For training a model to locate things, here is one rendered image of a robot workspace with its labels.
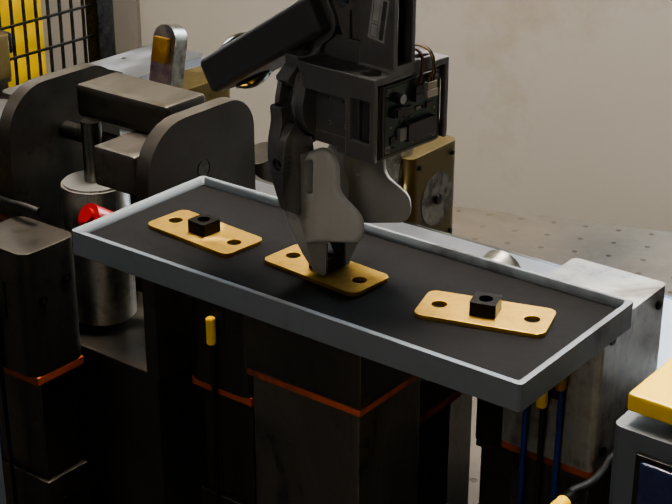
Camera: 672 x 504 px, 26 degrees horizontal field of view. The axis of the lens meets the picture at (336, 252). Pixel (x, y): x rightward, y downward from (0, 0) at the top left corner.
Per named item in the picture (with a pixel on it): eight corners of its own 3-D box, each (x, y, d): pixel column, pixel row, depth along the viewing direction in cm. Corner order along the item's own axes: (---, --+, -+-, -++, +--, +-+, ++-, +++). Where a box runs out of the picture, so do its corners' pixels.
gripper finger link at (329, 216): (345, 306, 91) (353, 165, 88) (277, 279, 95) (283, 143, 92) (377, 293, 93) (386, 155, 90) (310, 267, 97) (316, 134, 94)
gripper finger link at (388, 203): (394, 285, 95) (391, 154, 90) (327, 260, 98) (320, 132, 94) (424, 267, 97) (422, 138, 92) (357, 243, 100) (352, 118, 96)
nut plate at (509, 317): (557, 313, 91) (558, 296, 91) (543, 339, 88) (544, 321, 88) (430, 293, 94) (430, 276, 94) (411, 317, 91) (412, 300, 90)
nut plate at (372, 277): (392, 280, 96) (392, 263, 96) (353, 298, 93) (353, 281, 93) (299, 246, 101) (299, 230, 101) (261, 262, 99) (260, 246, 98)
